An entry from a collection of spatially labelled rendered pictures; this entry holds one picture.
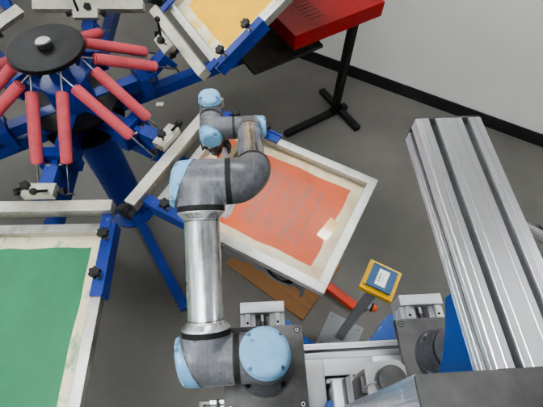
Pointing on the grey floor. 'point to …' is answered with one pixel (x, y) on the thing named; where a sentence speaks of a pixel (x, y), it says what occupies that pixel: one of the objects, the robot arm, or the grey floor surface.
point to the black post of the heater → (334, 92)
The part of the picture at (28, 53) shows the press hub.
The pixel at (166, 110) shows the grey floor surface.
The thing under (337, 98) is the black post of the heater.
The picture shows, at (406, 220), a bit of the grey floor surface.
